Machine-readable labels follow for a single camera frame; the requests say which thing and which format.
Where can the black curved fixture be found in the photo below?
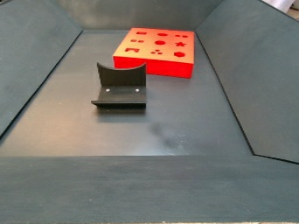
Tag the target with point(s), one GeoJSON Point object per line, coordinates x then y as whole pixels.
{"type": "Point", "coordinates": [121, 88]}

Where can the red block with shaped holes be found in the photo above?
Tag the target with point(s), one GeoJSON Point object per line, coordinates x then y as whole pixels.
{"type": "Point", "coordinates": [164, 50]}

